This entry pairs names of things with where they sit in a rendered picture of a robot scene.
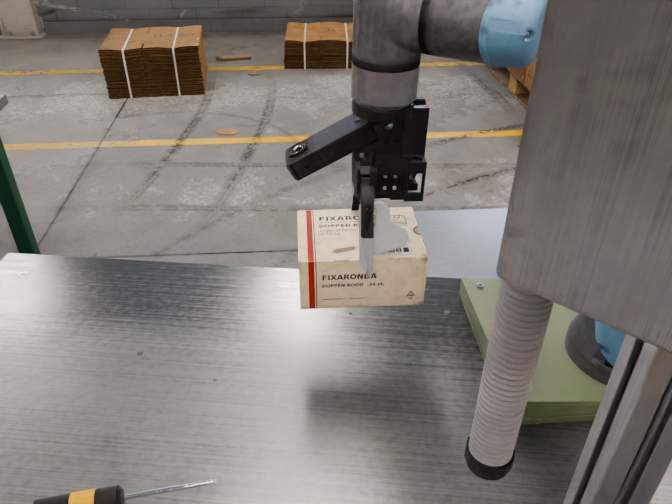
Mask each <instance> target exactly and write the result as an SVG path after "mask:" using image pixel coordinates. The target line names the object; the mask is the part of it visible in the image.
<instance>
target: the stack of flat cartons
mask: <svg viewBox="0 0 672 504"><path fill-rule="evenodd" d="M203 38H204V37H202V25H194V26H185V27H180V28H179V27H151V28H150V27H146V28H137V29H126V28H112V29H111V30H110V33H109V35H108V37H107V38H106V40H105V41H104V43H103V45H102V46H101V47H100V49H99V50H98V53H99V54H98V56H99V57H100V63H101V67H102V68H103V72H102V73H104V74H103V76H104V77H105V79H104V80H105V82H106V85H107V88H106V89H107V90H108V93H109V94H108V96H109V99H122V98H142V97H161V96H164V95H165V96H181V95H201V94H205V92H206V81H207V70H208V65H207V61H206V58H207V57H206V53H205V52H206V51H205V49H204V41H203Z"/></svg>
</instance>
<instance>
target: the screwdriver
mask: <svg viewBox="0 0 672 504"><path fill-rule="evenodd" d="M216 483H217V478H215V479H208V480H203V481H197V482H192V483H186V484H180V485H175V486H169V487H164V488H158V489H152V490H147V491H141V492H136V493H130V494H124V490H123V488H120V486H119V485H114V486H108V487H102V488H94V489H88V490H83V491H77V492H72V493H68V494H63V495H57V496H51V497H45V498H40V499H36V500H34V503H33V504H124V503H125V500H128V499H134V498H140V497H145V496H151V495H156V494H162V493H167V492H173V491H178V490H184V489H190V488H195V487H201V486H206V485H212V484H216Z"/></svg>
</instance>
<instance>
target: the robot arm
mask: <svg viewBox="0 0 672 504"><path fill-rule="evenodd" d="M352 1H354V4H353V38H352V69H351V97H352V112H353V113H352V114H351V115H349V116H347V117H345V118H343V119H341V120H339V121H338V122H336V123H334V124H332V125H330V126H328V127H326V128H325V129H323V130H321V131H319V132H317V133H315V134H313V135H312V136H310V137H308V138H306V139H304V140H302V141H301V142H298V143H296V144H295V145H293V146H291V147H289V148H288V149H286V151H285V161H286V167H287V169H288V170H289V172H290V173H291V175H292V176H293V178H294V179H295V180H297V181H299V180H301V179H303V178H305V177H307V176H309V175H310V174H312V173H314V172H316V171H318V170H320V169H322V168H324V167H326V166H328V165H329V164H331V163H333V162H335V161H337V160H339V159H341V158H343V157H345V156H347V155H349V154H350V153H352V191H351V210H352V211H355V210H359V211H358V222H359V264H360V266H361V267H362V269H363V271H364V273H365V274H366V276H367V277H372V271H373V256H374V255H377V254H380V253H384V252H387V251H391V250H394V249H398V248H401V247H403V246H405V245H406V244H407V242H408V239H409V236H408V232H407V231H406V230H405V229H404V228H401V227H399V226H397V225H395V224H393V223H392V221H391V218H390V208H389V206H388V205H387V204H386V203H384V202H381V201H378V202H375V203H374V200H378V199H383V198H389V200H404V202H405V201H423V194H424V185H425V176H426V168H427V161H426V159H425V146H426V137H427V128H428V119H429V110H430V108H429V106H428V105H426V101H425V98H424V97H417V89H418V79H419V70H420V58H421V53H422V54H426V55H431V56H438V57H444V58H450V59H457V60H463V61H469V62H476V63H482V64H487V65H489V66H491V67H495V68H500V67H512V68H526V67H528V66H529V65H531V64H532V63H533V61H534V60H535V58H536V55H537V52H538V48H539V43H540V37H541V32H542V27H543V22H544V16H545V11H546V6H547V1H548V0H352ZM417 174H422V181H421V190H420V192H408V191H417V189H418V183H417V181H416V179H415V177H416V176H417ZM374 208H375V227H374ZM625 336H626V333H624V332H621V331H619V330H617V329H614V328H612V327H610V326H607V325H605V324H603V323H601V322H598V321H596V320H594V319H591V318H589V317H587V316H585V315H582V314H580V313H579V314H578V315H577V316H575V317H574V319H573V320H572V321H571V323H570V325H569V327H568V330H567V333H566V336H565V341H564V343H565V348H566V351H567V353H568V355H569V357H570V358H571V359H572V361H573V362H574V363H575V364H576V365H577V366H578V367H579V368H580V369H581V370H582V371H583V372H585V373H586V374H587V375H589V376H590V377H592V378H594V379H595V380H597V381H599V382H601V383H603V384H605V385H607V384H608V381H609V379H610V376H611V373H612V370H613V368H614V365H615V362H616V360H617V357H618V354H619V352H620V349H621V346H622V344H623V341H624V338H625Z"/></svg>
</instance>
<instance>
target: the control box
mask: <svg viewBox="0 0 672 504"><path fill-rule="evenodd" d="M496 272H497V276H498V277H500V278H501V279H502V280H504V281H506V282H509V283H511V284H513V285H516V286H518V287H520V288H522V289H525V290H527V291H529V292H532V293H534V294H536V295H539V296H541V297H543V298H545V299H548V300H550V301H552V302H555V303H557V304H559V305H562V306H564V307H566V308H568V309H571V310H573V311H575V312H578V313H580V314H582V315H585V316H587V317H589V318H591V319H594V320H596V321H598V322H601V323H603V324H605V325H607V326H610V327H612V328H614V329H617V330H619V331H621V332H624V333H626V334H628V335H630V336H633V337H635V338H637V339H640V340H642V341H644V342H647V343H649V344H651V345H653V346H656V347H658V348H660V349H663V350H665V351H667V352H670V353H672V0H548V1H547V6H546V11H545V16H544V22H543V27H542V32H541V37H540V43H539V48H538V53H537V58H536V64H535V69H534V74H533V79H532V85H531V90H530V95H529V100H528V106H527V111H526V116H525V121H524V127H523V132H522V137H521V142H520V148H519V153H518V158H517V163H516V169H515V174H514V179H513V184H512V190H511V195H510V200H509V205H508V211H507V216H506V221H505V226H504V232H503V237H502V242H501V247H500V253H499V258H498V263H497V269H496Z"/></svg>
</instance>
